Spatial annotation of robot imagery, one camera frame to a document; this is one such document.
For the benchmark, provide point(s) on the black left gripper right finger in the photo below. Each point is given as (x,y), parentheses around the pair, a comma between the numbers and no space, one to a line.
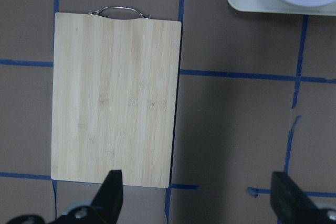
(289,202)

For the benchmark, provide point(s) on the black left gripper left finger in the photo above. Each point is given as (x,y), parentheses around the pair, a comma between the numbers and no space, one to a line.
(108,201)

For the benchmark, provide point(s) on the cream bear tray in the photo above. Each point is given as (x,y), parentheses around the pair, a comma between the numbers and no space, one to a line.
(280,6)

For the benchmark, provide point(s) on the bamboo cutting board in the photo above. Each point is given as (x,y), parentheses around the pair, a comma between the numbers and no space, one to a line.
(114,97)

